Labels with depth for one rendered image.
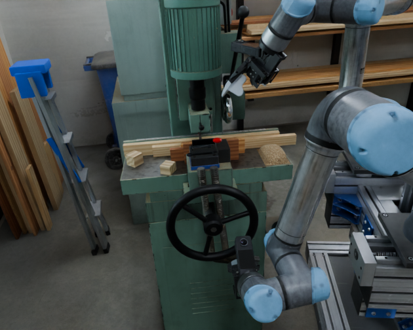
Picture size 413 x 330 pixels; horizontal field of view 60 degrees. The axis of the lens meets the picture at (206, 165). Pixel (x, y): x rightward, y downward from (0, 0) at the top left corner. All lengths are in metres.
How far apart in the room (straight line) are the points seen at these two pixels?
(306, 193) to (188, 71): 0.57
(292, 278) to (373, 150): 0.36
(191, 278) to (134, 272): 0.73
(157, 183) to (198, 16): 0.55
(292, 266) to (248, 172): 0.46
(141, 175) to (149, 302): 0.94
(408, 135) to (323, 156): 0.20
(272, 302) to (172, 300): 0.84
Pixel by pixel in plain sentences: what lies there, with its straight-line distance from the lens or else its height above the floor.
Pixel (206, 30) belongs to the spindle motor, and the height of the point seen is 1.35.
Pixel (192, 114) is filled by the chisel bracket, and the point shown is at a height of 1.07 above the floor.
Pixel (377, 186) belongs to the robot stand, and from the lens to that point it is 1.57.
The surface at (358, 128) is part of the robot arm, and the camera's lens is 0.66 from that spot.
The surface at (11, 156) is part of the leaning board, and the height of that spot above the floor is 0.58.
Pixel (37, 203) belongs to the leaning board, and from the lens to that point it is 2.60.
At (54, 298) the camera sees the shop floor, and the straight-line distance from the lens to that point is 2.21.
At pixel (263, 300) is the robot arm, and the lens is 0.81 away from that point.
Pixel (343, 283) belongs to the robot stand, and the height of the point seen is 0.21.
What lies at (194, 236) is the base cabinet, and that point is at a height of 0.63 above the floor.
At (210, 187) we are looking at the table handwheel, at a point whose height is 0.95.
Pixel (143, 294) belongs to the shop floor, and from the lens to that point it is 2.06.
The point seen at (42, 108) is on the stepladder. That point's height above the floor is 0.96.
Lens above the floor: 1.50
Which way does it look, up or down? 28 degrees down
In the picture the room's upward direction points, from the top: 3 degrees counter-clockwise
